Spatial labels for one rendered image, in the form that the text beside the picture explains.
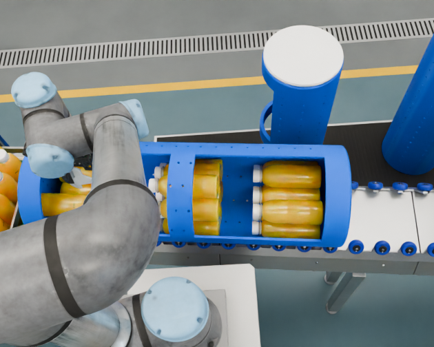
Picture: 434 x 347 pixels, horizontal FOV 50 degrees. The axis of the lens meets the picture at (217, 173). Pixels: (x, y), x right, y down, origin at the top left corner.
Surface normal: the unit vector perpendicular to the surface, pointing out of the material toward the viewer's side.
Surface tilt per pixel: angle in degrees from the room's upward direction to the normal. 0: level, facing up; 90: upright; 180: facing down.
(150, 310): 7
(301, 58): 0
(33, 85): 1
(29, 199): 39
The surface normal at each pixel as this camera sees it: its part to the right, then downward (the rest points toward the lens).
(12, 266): -0.04, -0.37
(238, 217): -0.05, -0.61
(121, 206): 0.35, -0.79
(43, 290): 0.12, 0.13
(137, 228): 0.75, -0.36
